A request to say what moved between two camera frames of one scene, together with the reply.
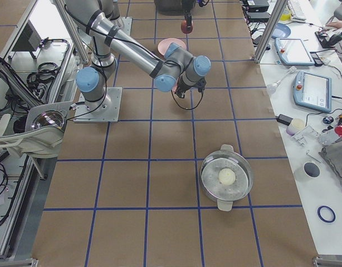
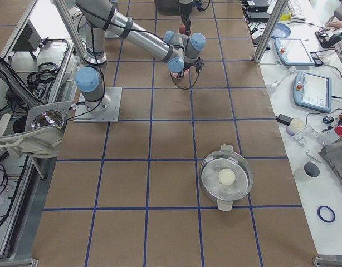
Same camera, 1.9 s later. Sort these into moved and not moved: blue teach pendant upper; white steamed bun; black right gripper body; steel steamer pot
Moved: black right gripper body
Not moved: blue teach pendant upper; white steamed bun; steel steamer pot
